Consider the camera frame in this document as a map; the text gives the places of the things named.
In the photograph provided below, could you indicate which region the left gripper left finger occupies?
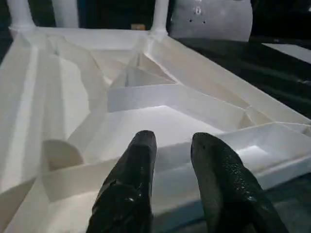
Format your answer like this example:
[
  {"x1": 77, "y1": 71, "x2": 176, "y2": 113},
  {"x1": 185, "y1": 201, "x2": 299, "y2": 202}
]
[{"x1": 86, "y1": 130, "x2": 157, "y2": 233}]

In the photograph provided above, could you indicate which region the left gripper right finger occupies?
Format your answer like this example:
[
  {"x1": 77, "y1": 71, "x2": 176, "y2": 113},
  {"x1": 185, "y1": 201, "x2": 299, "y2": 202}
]
[{"x1": 191, "y1": 132, "x2": 290, "y2": 233}]

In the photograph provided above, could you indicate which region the white plastic table top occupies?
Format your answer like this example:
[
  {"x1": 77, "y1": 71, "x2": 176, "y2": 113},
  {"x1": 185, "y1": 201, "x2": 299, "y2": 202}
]
[{"x1": 0, "y1": 25, "x2": 311, "y2": 233}]

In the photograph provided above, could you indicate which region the black cabinet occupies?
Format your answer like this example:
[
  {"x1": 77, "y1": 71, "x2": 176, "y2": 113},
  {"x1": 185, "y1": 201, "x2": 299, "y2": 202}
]
[{"x1": 77, "y1": 0, "x2": 156, "y2": 29}]

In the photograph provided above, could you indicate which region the black flat monitor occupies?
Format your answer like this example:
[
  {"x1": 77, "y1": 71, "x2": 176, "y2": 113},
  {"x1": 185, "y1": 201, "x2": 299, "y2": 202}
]
[{"x1": 251, "y1": 0, "x2": 311, "y2": 37}]

